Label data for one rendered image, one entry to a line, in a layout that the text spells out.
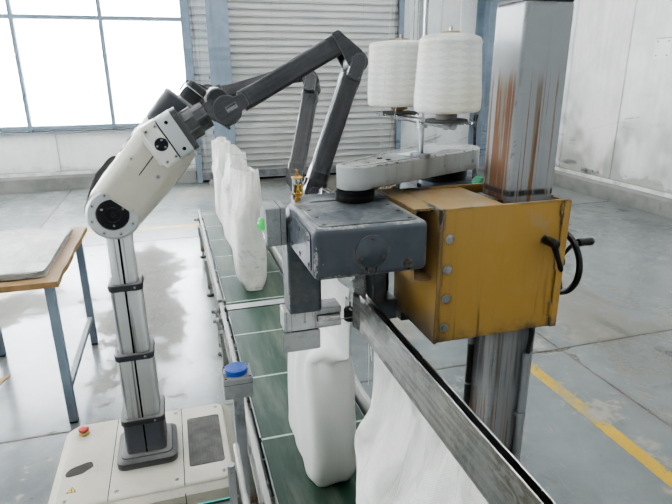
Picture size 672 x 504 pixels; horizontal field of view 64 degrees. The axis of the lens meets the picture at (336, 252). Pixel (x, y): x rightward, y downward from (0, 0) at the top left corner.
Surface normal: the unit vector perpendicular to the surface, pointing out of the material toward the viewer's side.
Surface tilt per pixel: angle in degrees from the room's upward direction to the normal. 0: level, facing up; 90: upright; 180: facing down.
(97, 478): 0
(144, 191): 115
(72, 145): 90
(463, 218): 90
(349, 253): 90
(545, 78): 90
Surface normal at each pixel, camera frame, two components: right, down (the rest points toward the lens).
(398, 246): 0.29, 0.30
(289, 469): 0.00, -0.95
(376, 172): 0.66, 0.23
